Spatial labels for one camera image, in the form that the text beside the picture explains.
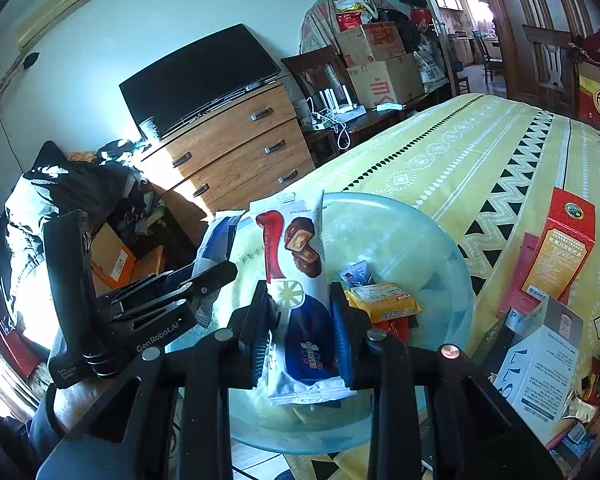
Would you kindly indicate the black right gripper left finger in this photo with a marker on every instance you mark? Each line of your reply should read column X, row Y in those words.
column 251, row 327

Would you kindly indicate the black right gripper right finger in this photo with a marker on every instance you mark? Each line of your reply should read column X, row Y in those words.
column 354, row 359

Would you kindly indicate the white blue chocolate snack bag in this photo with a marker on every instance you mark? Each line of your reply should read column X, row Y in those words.
column 302, row 363

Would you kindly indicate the blue white snack pack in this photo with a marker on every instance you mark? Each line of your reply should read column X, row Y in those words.
column 215, row 247

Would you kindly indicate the pile of assorted snacks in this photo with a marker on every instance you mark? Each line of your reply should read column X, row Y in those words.
column 576, row 450

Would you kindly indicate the left hand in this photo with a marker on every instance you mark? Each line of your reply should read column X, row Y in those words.
column 71, row 404

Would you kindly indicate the yellow snack packet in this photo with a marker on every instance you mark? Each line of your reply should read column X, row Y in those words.
column 383, row 302

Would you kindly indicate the small red sachet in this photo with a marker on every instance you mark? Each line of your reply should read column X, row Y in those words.
column 398, row 327

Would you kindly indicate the dark blue snack sachet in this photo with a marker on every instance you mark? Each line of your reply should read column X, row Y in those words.
column 357, row 275

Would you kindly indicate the orange cardboard box on floor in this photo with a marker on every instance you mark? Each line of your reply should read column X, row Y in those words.
column 113, row 264

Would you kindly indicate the clear blue plastic bowl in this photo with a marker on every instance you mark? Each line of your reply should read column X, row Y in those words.
column 402, row 245

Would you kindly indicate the black clothes heap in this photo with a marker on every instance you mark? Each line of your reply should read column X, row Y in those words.
column 108, row 187

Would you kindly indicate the white tall carton box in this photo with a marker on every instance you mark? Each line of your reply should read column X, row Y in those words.
column 537, row 371

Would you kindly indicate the yellow patterned bed sheet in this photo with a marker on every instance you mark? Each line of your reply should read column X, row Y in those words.
column 484, row 169

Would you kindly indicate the wooden chest of drawers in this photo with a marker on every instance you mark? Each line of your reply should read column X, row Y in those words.
column 247, row 149

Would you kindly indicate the white wifi router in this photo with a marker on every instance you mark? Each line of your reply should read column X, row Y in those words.
column 335, row 107

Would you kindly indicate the red orange tea box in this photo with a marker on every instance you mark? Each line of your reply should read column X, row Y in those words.
column 567, row 239

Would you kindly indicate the lower cardboard box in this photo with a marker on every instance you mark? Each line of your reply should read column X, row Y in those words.
column 394, row 80

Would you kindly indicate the black flat television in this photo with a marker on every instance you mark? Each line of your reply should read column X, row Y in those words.
column 189, row 81

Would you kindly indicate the dark wooden chair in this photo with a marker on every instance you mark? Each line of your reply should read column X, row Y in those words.
column 316, row 71

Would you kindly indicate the upper cardboard box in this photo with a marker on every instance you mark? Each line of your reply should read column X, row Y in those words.
column 368, row 43

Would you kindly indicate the backrest wooden chair by wardrobe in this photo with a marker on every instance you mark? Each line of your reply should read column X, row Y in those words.
column 555, row 72

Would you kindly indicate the white air conditioner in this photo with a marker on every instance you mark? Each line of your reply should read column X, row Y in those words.
column 42, row 19

